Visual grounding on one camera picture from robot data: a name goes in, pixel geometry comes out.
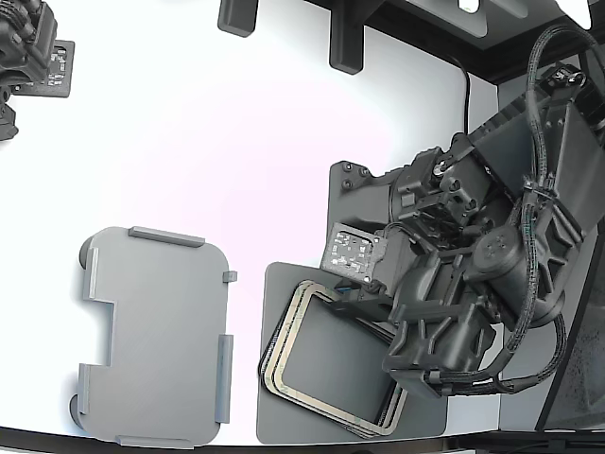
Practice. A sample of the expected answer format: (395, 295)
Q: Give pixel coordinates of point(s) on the black idle gripper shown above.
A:
(23, 42)

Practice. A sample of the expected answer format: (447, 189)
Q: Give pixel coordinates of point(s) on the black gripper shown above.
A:
(439, 350)

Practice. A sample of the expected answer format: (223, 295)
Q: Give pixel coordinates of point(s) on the tan rectangular frame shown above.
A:
(288, 340)
(279, 338)
(364, 432)

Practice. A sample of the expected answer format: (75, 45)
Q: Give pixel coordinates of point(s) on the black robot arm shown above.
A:
(567, 165)

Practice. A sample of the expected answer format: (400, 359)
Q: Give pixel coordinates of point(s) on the grey robot mounting plate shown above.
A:
(350, 203)

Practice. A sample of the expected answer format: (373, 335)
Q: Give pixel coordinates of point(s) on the dark grey clamp block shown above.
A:
(238, 16)

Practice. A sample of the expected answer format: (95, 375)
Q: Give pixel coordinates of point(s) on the black clamp block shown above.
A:
(347, 38)

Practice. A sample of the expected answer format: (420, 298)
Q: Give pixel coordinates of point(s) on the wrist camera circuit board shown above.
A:
(352, 250)

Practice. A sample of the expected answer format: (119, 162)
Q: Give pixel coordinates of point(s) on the idle gripper camera board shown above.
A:
(61, 68)

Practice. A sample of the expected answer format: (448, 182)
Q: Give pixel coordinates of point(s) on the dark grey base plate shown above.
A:
(279, 284)

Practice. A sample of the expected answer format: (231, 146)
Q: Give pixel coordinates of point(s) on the grey 3D-printed frame holder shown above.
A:
(156, 331)

